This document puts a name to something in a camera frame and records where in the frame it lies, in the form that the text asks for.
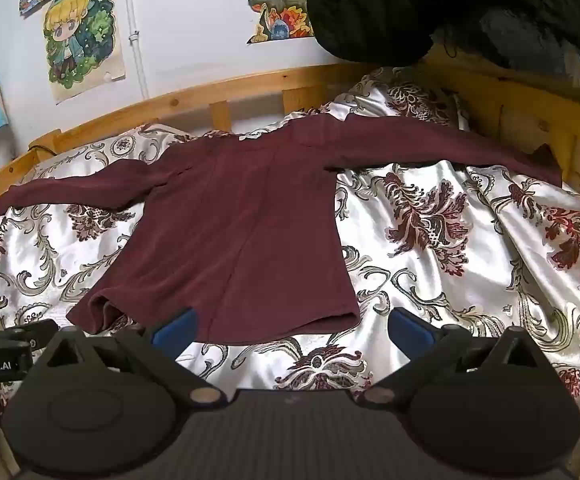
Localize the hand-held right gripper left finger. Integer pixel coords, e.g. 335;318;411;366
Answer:
42;306;228;409

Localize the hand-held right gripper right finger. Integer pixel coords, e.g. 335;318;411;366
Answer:
360;308;544;409

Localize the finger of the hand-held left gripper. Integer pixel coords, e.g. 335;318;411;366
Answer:
0;319;60;347

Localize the maroon long-sleeved shirt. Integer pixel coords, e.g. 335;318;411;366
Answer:
0;112;565;347

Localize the floral satin blanket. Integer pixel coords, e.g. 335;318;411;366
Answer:
0;66;580;413

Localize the black hanging garment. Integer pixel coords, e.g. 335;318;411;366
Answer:
306;0;580;86

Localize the wooden bed frame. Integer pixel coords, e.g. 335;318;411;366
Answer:
0;42;580;233

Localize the blond cartoon figure wall poster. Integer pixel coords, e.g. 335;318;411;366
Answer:
43;0;127;106

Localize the white wall pipe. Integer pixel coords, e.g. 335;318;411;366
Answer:
121;0;151;99

